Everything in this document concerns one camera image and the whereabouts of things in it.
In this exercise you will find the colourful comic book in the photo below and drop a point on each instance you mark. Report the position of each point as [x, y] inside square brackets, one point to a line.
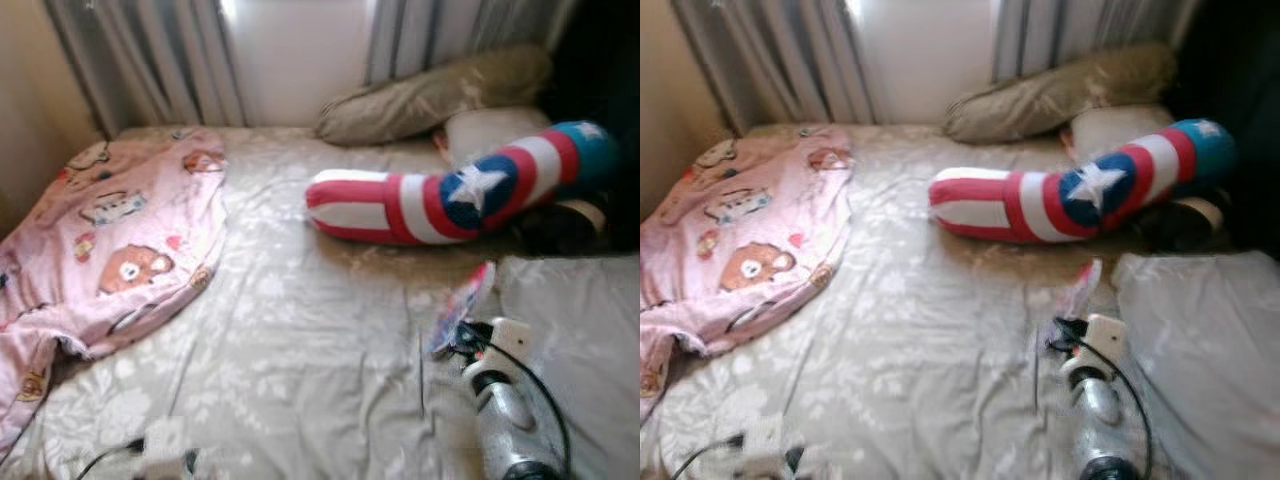
[462, 305]
[1083, 290]

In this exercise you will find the pink cartoon bear blanket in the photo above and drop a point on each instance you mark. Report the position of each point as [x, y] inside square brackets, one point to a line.
[120, 230]
[740, 230]

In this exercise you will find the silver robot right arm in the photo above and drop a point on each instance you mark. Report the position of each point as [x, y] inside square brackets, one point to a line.
[1100, 420]
[515, 430]

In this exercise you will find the light grey pillow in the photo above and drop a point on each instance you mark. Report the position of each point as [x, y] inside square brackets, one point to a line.
[1210, 350]

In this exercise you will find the red white star bolster pillow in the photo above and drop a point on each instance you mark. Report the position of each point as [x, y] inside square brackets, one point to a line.
[470, 190]
[1090, 185]

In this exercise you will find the beige tape roll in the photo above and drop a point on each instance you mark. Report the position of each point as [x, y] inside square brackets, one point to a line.
[1205, 212]
[585, 215]

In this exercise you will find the beige pillow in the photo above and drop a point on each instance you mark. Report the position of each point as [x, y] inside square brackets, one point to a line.
[1110, 128]
[490, 130]

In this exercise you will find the olive green pillow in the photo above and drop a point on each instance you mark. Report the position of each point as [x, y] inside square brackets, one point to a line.
[1060, 95]
[430, 95]

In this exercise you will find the grey curtain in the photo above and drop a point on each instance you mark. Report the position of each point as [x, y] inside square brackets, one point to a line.
[1080, 30]
[780, 60]
[150, 60]
[440, 35]

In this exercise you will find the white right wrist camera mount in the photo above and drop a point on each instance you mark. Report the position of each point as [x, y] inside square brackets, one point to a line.
[1105, 337]
[510, 342]

